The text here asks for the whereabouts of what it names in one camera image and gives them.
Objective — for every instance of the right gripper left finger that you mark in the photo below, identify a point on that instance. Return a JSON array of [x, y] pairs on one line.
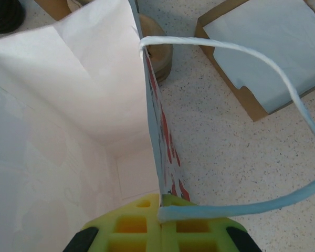
[[126, 236]]

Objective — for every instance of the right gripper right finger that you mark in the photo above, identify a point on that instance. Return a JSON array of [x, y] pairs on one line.
[[194, 236]]

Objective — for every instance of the red white paper bag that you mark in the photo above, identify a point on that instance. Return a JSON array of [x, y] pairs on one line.
[[68, 105]]

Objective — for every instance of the white napkin on cardboard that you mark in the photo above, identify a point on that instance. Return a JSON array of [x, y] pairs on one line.
[[225, 68]]

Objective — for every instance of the stack of pulp cup carriers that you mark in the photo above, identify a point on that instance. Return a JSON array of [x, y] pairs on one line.
[[160, 52]]

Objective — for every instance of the white paper napkin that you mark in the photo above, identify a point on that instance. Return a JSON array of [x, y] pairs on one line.
[[265, 39]]

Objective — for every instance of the stack of black cup lids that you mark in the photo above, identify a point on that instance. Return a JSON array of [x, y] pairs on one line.
[[4, 14]]

